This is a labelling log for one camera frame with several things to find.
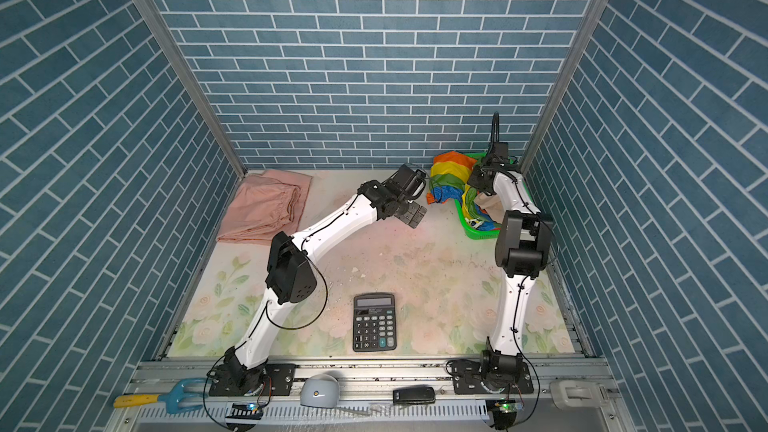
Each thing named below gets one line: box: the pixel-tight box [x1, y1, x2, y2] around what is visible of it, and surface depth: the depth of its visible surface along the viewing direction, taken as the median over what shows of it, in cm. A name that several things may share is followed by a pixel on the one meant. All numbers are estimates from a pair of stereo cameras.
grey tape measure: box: [300, 373, 341, 409], surface depth 67 cm
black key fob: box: [393, 385, 436, 405], surface depth 71 cm
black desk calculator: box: [352, 292, 397, 352], surface depth 82 cm
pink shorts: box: [217, 170, 313, 242], surface depth 107 cm
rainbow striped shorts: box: [426, 151, 502, 231], surface depth 103 cm
